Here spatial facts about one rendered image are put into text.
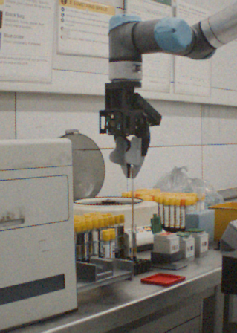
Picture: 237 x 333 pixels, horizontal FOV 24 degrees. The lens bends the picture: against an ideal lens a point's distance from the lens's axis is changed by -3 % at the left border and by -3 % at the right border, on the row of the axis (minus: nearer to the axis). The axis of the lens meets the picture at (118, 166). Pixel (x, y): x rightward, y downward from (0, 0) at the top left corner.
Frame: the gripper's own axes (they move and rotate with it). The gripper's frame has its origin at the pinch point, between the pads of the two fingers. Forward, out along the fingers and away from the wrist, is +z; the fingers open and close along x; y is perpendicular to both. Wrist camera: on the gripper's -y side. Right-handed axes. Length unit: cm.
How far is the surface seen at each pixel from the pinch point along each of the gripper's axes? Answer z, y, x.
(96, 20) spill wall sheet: -49, -46, -51
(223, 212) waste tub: 13.4, -38.9, 2.0
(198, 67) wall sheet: -38, -111, -49
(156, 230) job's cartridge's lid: 13.6, -5.8, 2.3
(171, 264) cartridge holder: 20.9, -3.6, 8.3
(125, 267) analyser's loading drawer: 17.5, 15.7, 10.2
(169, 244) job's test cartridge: 16.2, -4.3, 6.9
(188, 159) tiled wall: 2, -102, -50
